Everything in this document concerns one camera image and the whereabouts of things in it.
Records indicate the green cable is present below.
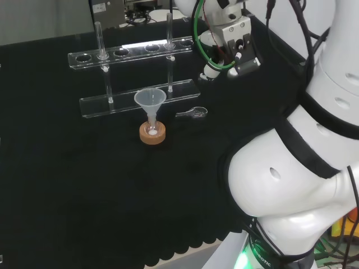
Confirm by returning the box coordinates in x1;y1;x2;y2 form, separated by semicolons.
191;0;236;70

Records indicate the clear glass weighing funnel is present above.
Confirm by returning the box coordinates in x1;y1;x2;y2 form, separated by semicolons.
175;105;209;119

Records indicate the glass round-bottom flask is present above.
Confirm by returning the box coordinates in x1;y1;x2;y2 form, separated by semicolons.
144;114;163;138

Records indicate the dark equipment cabinet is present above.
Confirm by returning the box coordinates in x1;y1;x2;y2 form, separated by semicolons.
89;0;127;30

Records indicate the yellow stop button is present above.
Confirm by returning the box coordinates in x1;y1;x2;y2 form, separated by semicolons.
330;210;359;240

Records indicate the black cable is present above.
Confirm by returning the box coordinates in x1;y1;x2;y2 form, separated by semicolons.
263;0;334;85

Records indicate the clear acrylic funnel stand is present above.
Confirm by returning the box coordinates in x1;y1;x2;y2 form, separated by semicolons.
67;12;201;120

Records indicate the clear plastic funnel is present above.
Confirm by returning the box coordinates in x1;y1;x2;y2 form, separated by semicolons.
134;88;168;132

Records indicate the black bench cloth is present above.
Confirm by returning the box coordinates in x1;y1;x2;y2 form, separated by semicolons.
0;13;309;269

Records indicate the cork ring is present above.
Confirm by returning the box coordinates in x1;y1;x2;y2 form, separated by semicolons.
139;120;167;145

